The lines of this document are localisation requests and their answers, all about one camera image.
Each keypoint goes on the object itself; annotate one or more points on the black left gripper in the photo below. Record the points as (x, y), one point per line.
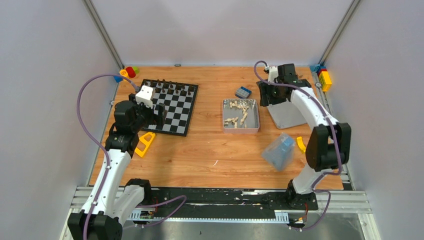
(158, 112)

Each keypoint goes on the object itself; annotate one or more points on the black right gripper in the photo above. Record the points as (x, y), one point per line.
(265, 98)

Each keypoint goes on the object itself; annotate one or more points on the black white chessboard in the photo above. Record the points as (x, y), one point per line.
(179, 101)

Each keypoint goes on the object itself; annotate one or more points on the metal tin box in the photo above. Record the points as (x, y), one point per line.
(240, 116)

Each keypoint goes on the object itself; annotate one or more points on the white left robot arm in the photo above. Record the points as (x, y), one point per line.
(103, 214)

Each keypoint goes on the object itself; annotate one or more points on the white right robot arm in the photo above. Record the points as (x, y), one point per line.
(328, 148)

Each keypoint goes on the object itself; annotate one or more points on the blue grey toy brick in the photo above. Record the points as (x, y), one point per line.
(243, 93)

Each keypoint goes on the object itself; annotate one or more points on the yellow triangular plastic stand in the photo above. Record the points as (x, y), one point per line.
(145, 141)

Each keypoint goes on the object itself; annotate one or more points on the coloured toy cylinders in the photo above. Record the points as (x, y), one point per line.
(128, 72)

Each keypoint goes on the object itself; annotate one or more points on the coloured toy brick stack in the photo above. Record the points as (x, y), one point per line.
(323, 76)

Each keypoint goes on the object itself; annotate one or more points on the yellow curved toy piece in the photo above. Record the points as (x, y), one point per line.
(301, 145)

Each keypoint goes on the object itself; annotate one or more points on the blue plastic bag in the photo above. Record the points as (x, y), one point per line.
(280, 152)

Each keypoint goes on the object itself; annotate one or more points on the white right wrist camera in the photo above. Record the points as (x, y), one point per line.
(272, 72)

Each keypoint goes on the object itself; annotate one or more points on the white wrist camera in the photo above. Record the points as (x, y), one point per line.
(145, 96)
(272, 72)

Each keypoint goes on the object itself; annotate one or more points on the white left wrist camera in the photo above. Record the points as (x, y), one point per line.
(145, 96)

